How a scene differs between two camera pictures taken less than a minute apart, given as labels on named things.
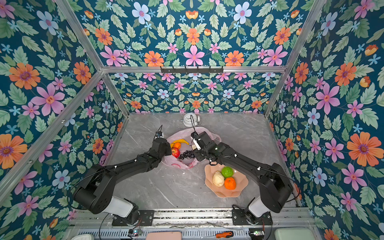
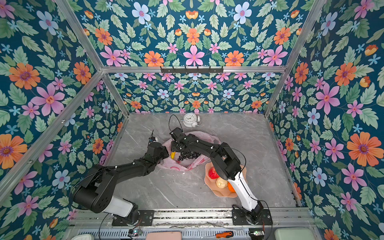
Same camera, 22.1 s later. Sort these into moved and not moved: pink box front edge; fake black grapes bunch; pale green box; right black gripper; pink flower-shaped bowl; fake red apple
Moved: fake red apple; right black gripper
Not moved: pale green box; pink flower-shaped bowl; fake black grapes bunch; pink box front edge
